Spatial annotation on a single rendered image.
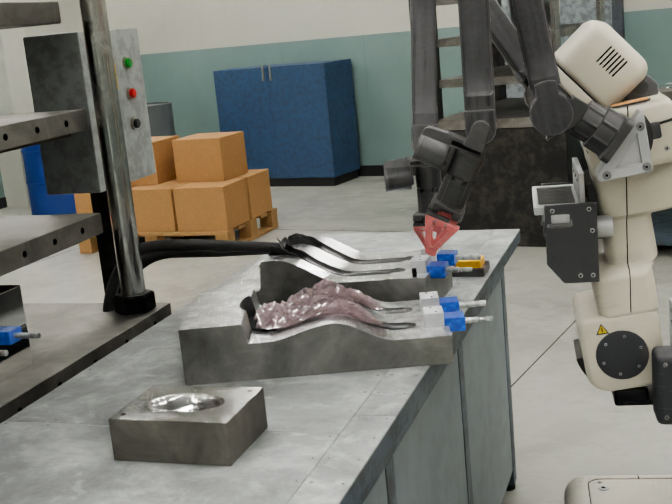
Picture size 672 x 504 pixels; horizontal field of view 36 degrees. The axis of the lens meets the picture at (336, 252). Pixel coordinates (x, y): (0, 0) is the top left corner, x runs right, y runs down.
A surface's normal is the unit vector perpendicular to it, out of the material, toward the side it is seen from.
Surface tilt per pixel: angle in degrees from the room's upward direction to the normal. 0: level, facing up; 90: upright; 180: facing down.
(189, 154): 90
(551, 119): 90
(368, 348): 90
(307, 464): 0
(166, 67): 90
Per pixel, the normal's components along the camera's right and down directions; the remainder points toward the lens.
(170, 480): -0.09, -0.97
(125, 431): -0.31, 0.24
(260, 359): -0.01, 0.22
